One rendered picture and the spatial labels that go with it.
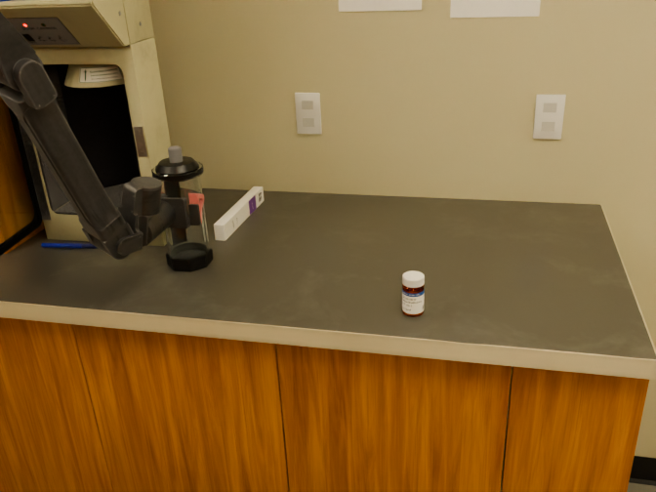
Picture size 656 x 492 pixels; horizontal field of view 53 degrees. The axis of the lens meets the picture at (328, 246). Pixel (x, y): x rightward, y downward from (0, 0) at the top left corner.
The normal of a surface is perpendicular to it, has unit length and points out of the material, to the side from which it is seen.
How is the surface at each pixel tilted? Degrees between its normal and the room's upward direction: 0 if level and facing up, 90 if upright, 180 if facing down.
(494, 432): 90
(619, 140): 90
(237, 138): 90
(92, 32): 135
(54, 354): 90
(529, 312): 0
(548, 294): 0
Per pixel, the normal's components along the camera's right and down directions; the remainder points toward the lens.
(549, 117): -0.22, 0.43
